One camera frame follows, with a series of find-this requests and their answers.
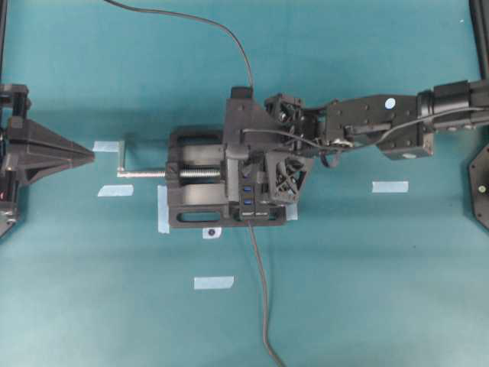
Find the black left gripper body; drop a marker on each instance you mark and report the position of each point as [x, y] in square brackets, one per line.
[15, 98]

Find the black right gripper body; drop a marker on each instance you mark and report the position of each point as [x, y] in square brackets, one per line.
[295, 119]

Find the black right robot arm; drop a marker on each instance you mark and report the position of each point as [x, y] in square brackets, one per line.
[399, 126]

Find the black bench vise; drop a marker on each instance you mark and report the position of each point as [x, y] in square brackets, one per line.
[203, 186]

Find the blue tape strip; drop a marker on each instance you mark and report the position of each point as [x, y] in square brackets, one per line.
[213, 283]
[116, 190]
[106, 146]
[390, 187]

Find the black USB hub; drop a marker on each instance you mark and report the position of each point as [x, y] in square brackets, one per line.
[253, 188]

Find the blue tape strip right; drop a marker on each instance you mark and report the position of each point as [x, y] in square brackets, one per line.
[390, 187]

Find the blue tape strip bottom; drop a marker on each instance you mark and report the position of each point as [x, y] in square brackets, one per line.
[213, 283]

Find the silver vise crank handle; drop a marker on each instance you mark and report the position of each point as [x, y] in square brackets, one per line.
[123, 172]

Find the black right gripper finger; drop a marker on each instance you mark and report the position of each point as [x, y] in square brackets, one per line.
[249, 131]
[275, 176]

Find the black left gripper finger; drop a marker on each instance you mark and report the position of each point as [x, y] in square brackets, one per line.
[30, 134]
[27, 176]

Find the blue tape strip upper left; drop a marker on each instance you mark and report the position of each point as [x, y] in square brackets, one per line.
[106, 146]

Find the small taped black screw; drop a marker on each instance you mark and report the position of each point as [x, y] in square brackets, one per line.
[211, 233]

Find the black vertical frame post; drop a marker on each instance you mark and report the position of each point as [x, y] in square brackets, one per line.
[479, 19]

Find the black left frame post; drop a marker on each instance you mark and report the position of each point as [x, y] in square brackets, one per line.
[3, 20]

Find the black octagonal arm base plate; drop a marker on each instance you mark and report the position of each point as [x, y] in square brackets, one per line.
[478, 179]

